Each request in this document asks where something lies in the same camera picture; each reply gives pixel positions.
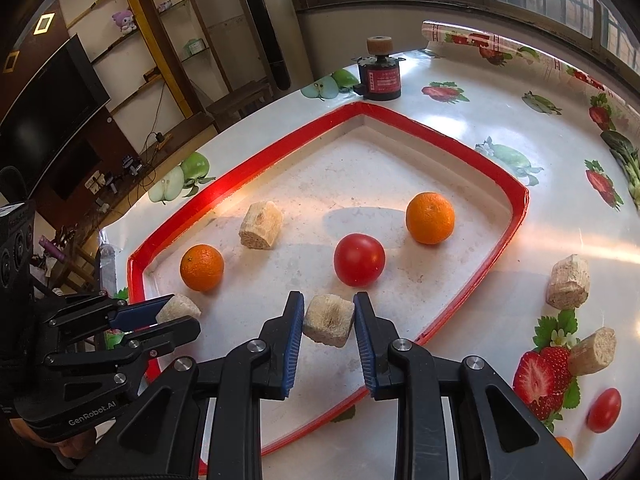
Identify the beige sugarcane chunk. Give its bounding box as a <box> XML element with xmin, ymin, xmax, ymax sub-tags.
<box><xmin>546</xmin><ymin>254</ymin><xmax>590</xmax><ymax>310</ymax></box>
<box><xmin>568</xmin><ymin>327</ymin><xmax>617</xmax><ymax>376</ymax></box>
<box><xmin>303</xmin><ymin>294</ymin><xmax>355</xmax><ymax>348</ymax></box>
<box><xmin>155</xmin><ymin>294</ymin><xmax>202</xmax><ymax>324</ymax></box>
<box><xmin>239</xmin><ymin>200</ymin><xmax>283</xmax><ymax>250</ymax></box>

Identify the orange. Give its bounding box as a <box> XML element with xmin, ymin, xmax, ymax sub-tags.
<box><xmin>555</xmin><ymin>436</ymin><xmax>574</xmax><ymax>457</ymax></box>
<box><xmin>180</xmin><ymin>244</ymin><xmax>224</xmax><ymax>292</ymax></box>

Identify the red tomato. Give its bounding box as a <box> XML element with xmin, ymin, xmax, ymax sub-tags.
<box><xmin>586</xmin><ymin>388</ymin><xmax>622</xmax><ymax>434</ymax></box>
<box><xmin>333</xmin><ymin>233</ymin><xmax>386</xmax><ymax>287</ymax></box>

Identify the orange mid table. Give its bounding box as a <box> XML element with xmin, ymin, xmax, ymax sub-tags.
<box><xmin>405</xmin><ymin>192</ymin><xmax>456</xmax><ymax>245</ymax></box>

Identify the person's left hand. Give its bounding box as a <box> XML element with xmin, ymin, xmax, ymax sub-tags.
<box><xmin>9</xmin><ymin>418</ymin><xmax>96</xmax><ymax>460</ymax></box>

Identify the fruit print tablecloth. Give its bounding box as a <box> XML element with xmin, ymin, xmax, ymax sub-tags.
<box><xmin>102</xmin><ymin>26</ymin><xmax>639</xmax><ymax>479</ymax></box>

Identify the black television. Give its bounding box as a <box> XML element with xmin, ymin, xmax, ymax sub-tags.
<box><xmin>1</xmin><ymin>35</ymin><xmax>110</xmax><ymax>202</ymax></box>

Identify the red rimmed white tray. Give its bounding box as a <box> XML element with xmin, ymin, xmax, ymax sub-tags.
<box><xmin>126</xmin><ymin>101</ymin><xmax>532</xmax><ymax>476</ymax></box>

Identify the wooden stool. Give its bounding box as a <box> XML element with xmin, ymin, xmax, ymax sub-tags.
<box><xmin>206</xmin><ymin>79</ymin><xmax>272</xmax><ymax>132</ymax></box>

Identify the purple plush toy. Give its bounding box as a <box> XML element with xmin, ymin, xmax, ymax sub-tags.
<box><xmin>112</xmin><ymin>9</ymin><xmax>138</xmax><ymax>36</ymax></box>

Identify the green vegetable bunch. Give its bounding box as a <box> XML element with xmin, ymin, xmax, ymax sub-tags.
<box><xmin>600</xmin><ymin>130</ymin><xmax>640</xmax><ymax>208</ymax></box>

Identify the black motor with red label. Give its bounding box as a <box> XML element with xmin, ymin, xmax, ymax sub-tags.
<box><xmin>354</xmin><ymin>36</ymin><xmax>401</xmax><ymax>101</ymax></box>

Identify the standing air conditioner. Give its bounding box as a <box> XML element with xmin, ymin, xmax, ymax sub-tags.
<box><xmin>240</xmin><ymin>0</ymin><xmax>314</xmax><ymax>96</ymax></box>

